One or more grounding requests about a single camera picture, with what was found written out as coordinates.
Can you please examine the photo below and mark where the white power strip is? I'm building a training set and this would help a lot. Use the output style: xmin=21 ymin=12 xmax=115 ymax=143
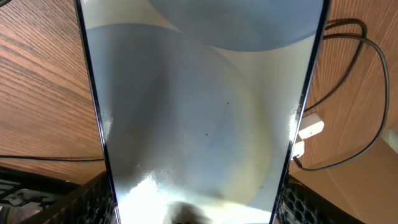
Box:
xmin=292 ymin=113 xmax=325 ymax=158

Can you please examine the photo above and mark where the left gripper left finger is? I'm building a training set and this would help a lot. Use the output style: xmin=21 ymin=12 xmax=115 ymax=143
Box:
xmin=21 ymin=172 xmax=116 ymax=224

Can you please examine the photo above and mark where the black charger cable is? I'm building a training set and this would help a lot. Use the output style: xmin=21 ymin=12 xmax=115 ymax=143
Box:
xmin=292 ymin=18 xmax=391 ymax=172

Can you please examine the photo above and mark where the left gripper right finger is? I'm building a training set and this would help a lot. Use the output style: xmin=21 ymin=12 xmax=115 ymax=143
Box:
xmin=276 ymin=175 xmax=363 ymax=224

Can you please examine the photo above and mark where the Samsung Galaxy smartphone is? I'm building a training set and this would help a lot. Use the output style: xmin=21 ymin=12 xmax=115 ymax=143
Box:
xmin=75 ymin=0 xmax=330 ymax=223

